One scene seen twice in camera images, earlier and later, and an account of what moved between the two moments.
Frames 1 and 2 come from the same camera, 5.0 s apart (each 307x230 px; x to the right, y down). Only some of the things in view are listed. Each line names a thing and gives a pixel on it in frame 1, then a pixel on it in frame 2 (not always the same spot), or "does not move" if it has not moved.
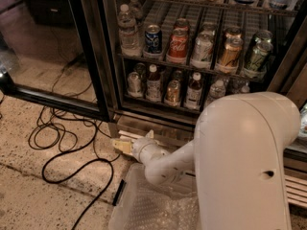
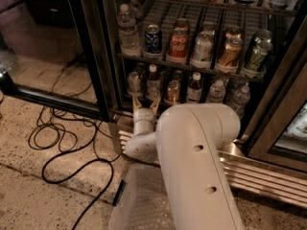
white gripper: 139,145 -> 143,114
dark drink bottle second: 193,100 does not move
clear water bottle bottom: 217,90 does not move
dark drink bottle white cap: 153,84 does not move
